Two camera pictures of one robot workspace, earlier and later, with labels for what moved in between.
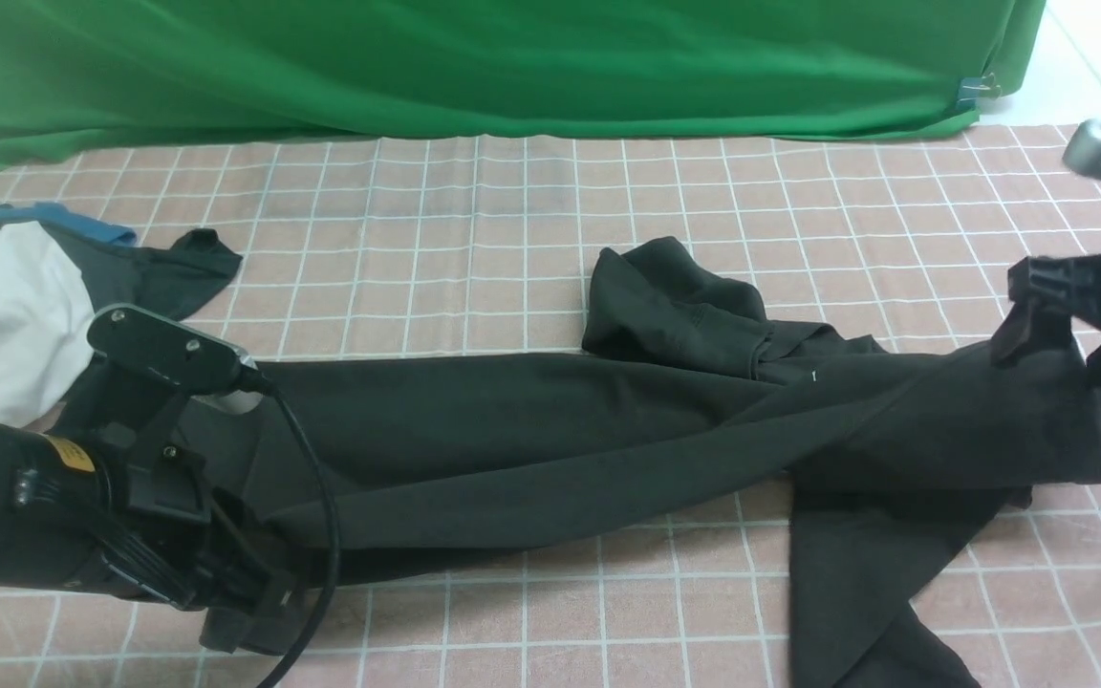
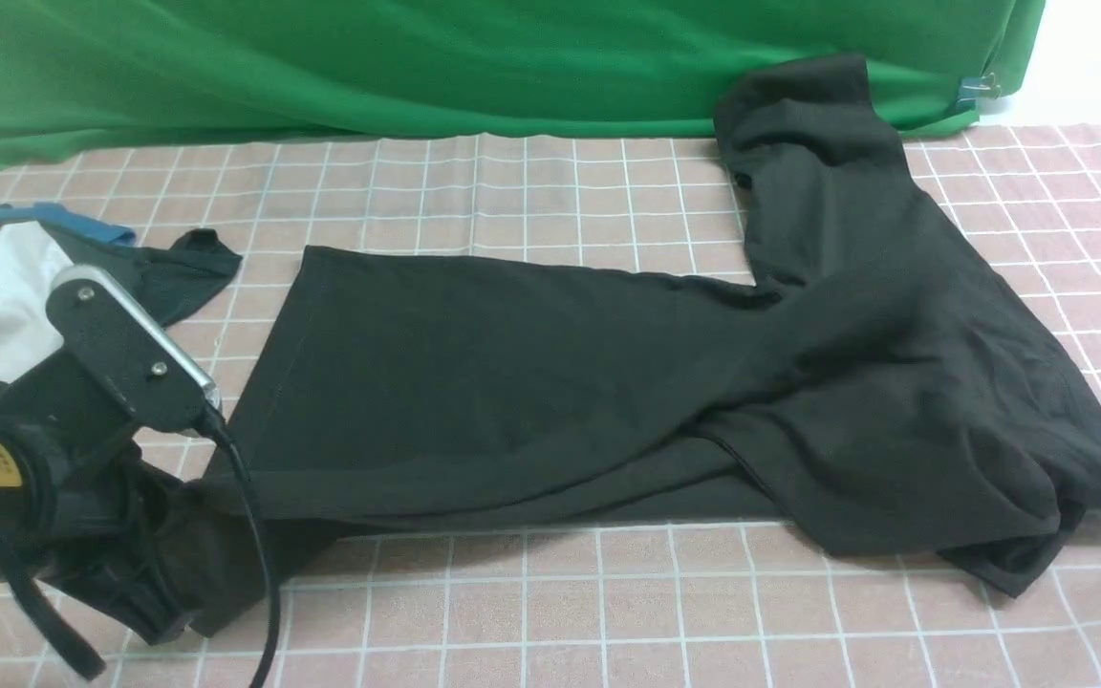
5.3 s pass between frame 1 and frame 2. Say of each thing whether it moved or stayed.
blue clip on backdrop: stayed
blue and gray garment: stayed
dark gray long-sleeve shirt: moved
